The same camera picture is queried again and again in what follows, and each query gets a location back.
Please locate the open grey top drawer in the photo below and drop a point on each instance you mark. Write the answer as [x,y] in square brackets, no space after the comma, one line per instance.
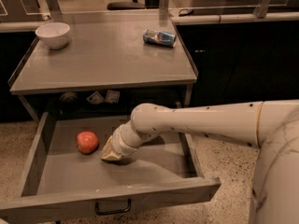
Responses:
[59,183]

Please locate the blue silver drink can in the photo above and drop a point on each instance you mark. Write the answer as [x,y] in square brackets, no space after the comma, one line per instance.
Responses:
[159,38]

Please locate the black office chair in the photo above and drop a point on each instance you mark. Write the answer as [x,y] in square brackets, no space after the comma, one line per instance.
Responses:
[125,5]

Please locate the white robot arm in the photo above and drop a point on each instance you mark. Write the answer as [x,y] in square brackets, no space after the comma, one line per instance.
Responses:
[270,126]

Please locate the dark round object under counter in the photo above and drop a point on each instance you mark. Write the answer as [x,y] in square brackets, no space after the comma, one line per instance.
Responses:
[68,97]

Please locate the grey counter cabinet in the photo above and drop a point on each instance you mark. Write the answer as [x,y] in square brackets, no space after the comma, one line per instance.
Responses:
[106,52]

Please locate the white label card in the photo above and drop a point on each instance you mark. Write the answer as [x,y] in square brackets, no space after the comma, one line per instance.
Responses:
[95,98]
[112,97]

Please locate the white label card right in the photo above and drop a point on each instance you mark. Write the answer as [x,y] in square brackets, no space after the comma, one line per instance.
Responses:
[112,97]

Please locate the red apple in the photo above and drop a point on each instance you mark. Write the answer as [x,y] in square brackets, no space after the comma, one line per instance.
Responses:
[87,142]

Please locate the black drawer handle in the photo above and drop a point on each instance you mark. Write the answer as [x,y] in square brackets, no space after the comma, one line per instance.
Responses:
[105,208]

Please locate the white label card left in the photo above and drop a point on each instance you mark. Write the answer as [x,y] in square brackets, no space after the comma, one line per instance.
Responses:
[95,98]

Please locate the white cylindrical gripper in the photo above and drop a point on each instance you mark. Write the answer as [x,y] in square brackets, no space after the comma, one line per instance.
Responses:
[116,143]

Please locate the white ceramic bowl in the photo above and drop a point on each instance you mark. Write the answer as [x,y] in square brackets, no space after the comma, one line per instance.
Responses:
[55,35]

